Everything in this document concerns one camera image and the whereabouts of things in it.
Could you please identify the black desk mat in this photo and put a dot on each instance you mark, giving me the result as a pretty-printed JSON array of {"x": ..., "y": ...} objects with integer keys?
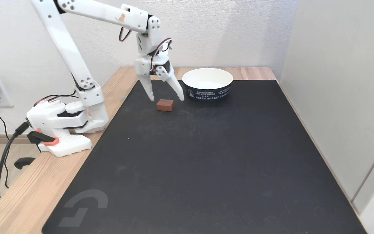
[{"x": 213, "y": 162}]

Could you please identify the brown block toy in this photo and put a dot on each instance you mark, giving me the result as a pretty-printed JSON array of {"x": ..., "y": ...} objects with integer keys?
[{"x": 165, "y": 105}]

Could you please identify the white wall outlet plate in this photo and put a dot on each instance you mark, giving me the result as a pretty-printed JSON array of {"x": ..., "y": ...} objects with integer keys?
[{"x": 5, "y": 97}]

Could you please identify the white paper bowl navy print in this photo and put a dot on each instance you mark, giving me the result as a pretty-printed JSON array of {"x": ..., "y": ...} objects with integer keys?
[{"x": 207, "y": 81}]

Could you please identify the white cabinet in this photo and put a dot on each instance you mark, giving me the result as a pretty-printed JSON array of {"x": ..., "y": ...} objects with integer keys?
[{"x": 342, "y": 97}]

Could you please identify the black orange table clamp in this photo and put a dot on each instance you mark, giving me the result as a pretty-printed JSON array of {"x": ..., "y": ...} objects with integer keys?
[{"x": 42, "y": 138}]

